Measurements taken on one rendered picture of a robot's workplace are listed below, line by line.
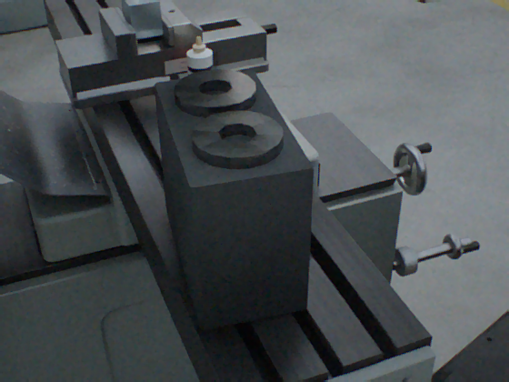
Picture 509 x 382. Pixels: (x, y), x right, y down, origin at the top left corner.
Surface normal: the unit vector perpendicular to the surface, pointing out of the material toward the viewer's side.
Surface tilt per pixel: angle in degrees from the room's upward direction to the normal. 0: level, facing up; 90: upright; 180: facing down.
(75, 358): 90
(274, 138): 0
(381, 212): 90
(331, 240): 0
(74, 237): 90
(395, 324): 0
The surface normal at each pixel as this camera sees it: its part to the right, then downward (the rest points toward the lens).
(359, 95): -0.01, -0.82
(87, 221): 0.37, 0.53
